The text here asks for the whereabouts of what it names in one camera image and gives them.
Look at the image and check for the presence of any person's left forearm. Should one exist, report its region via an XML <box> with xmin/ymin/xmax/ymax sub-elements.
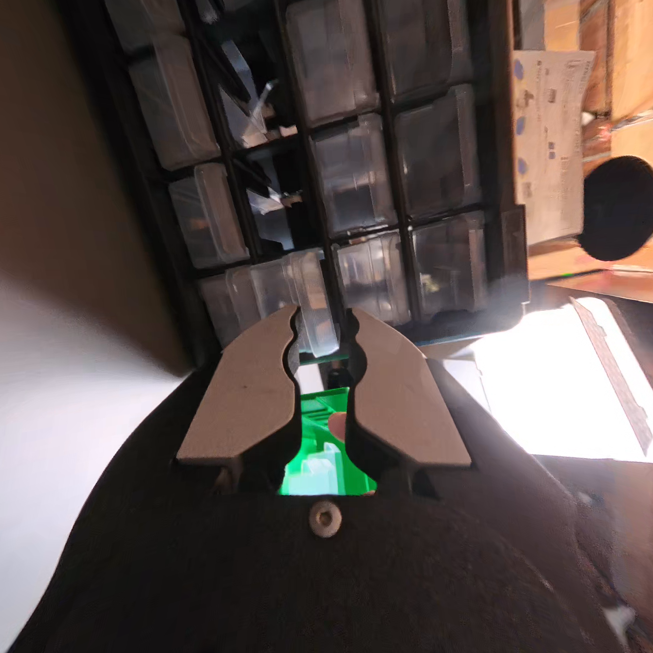
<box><xmin>581</xmin><ymin>155</ymin><xmax>653</xmax><ymax>262</ymax></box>

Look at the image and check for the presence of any printed instruction sheet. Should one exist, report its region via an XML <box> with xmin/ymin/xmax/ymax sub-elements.
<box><xmin>513</xmin><ymin>48</ymin><xmax>598</xmax><ymax>246</ymax></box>

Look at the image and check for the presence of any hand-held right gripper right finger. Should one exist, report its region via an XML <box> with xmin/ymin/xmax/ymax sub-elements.
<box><xmin>344</xmin><ymin>306</ymin><xmax>472</xmax><ymax>467</ymax></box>

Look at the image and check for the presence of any clear plastic drawer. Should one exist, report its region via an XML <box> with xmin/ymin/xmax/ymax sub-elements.
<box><xmin>250</xmin><ymin>250</ymin><xmax>340</xmax><ymax>358</ymax></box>

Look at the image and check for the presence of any black drawer cabinet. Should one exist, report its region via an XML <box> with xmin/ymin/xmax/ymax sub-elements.
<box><xmin>56</xmin><ymin>0</ymin><xmax>531</xmax><ymax>368</ymax></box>

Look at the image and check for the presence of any green plastic bin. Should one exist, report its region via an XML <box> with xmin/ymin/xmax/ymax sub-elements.
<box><xmin>278</xmin><ymin>387</ymin><xmax>378</xmax><ymax>497</ymax></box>

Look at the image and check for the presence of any pale desk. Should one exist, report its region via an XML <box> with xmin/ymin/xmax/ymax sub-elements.
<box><xmin>0</xmin><ymin>0</ymin><xmax>327</xmax><ymax>653</ymax></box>

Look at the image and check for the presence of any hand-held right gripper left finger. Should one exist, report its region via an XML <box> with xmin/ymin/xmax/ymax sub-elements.
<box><xmin>176</xmin><ymin>304</ymin><xmax>302</xmax><ymax>467</ymax></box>

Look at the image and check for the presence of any instruction sheet on board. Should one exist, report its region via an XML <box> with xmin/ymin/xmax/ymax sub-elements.
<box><xmin>510</xmin><ymin>0</ymin><xmax>653</xmax><ymax>302</ymax></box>

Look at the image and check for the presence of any bank of clear drawers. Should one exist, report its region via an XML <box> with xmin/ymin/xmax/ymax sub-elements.
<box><xmin>104</xmin><ymin>0</ymin><xmax>490</xmax><ymax>332</ymax></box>

